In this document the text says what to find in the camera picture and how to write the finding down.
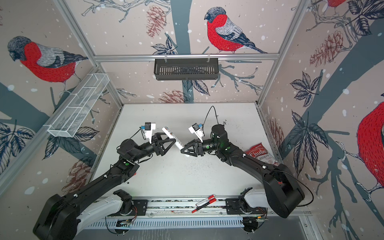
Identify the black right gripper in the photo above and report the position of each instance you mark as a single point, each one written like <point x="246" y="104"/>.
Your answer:
<point x="200" y="148"/>

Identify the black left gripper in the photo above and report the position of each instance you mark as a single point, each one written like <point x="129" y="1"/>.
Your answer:
<point x="157" y="146"/>

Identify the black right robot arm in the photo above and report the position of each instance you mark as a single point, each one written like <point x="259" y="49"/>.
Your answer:
<point x="282" y="189"/>

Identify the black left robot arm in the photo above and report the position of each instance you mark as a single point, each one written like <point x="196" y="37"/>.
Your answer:
<point x="62" y="218"/>

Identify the red marker pen upper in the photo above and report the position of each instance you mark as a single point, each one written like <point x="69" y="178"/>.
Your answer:
<point x="205" y="200"/>

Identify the red marker pen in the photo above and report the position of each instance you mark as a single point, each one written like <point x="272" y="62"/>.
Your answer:
<point x="211" y="201"/>
<point x="205" y="200"/>

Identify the red marker pen lower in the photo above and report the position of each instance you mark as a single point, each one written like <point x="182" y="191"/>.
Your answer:
<point x="211" y="201"/>

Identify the red chips bag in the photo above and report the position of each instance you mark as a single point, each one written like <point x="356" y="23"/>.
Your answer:
<point x="261" y="153"/>

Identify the aluminium horizontal crossbar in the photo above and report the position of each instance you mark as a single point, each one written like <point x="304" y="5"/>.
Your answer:
<point x="220" y="57"/>

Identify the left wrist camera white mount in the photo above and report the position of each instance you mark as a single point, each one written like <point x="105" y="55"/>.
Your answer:
<point x="147" y="129"/>

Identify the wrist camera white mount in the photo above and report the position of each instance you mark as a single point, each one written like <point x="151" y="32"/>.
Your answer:
<point x="147" y="129"/>
<point x="197" y="129"/>

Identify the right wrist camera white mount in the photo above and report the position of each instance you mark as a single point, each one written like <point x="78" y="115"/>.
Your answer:
<point x="197" y="129"/>

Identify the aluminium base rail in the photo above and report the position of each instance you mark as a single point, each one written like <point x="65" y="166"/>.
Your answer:
<point x="180" y="213"/>

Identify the black wall basket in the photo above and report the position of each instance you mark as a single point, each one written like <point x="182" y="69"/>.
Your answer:
<point x="186" y="69"/>

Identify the white wire mesh basket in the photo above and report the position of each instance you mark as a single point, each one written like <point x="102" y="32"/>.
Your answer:
<point x="71" y="118"/>

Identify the aluminium frame corner post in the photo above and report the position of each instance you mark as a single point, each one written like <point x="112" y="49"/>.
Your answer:
<point x="65" y="11"/>

